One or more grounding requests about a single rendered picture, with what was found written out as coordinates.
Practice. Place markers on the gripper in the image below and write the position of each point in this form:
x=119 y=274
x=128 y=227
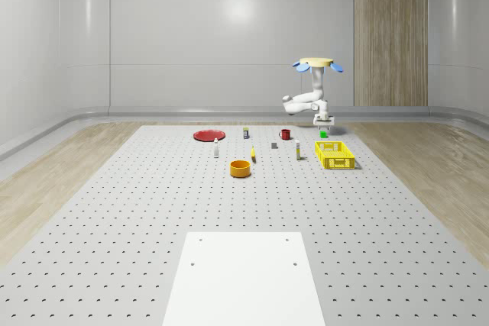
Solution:
x=324 y=120

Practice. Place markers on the puzzle cube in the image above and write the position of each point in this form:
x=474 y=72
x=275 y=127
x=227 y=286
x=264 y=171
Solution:
x=324 y=134

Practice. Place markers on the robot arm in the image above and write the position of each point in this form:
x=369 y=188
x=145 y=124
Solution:
x=317 y=85

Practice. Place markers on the yellow and white carton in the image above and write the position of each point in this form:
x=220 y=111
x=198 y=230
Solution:
x=297 y=150

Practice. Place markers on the red mug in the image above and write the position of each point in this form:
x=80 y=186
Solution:
x=286 y=134

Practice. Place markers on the yellow basket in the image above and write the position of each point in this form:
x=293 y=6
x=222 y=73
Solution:
x=335 y=163

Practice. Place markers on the drone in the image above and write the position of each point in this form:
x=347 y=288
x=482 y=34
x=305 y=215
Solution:
x=315 y=61

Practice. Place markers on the flat-sided can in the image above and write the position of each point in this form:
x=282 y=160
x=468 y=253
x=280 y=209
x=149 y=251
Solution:
x=246 y=133

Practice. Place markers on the banana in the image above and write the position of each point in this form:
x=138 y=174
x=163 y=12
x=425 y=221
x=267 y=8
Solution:
x=253 y=154

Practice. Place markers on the yellow bowl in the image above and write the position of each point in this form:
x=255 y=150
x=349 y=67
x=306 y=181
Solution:
x=240 y=171

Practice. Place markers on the small white bottle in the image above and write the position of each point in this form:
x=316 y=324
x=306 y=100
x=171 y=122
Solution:
x=216 y=149

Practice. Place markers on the red plate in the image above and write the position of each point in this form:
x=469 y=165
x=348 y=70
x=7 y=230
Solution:
x=209 y=135

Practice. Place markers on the white board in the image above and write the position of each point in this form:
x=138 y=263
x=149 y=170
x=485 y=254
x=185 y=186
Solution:
x=244 y=280

